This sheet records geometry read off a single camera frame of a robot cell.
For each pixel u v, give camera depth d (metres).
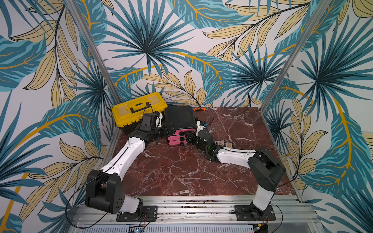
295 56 0.86
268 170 0.48
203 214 0.75
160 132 0.71
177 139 0.91
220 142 0.99
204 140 0.66
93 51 0.83
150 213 0.74
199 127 0.80
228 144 0.98
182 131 0.87
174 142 0.95
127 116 0.92
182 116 0.96
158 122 0.69
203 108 1.18
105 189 0.41
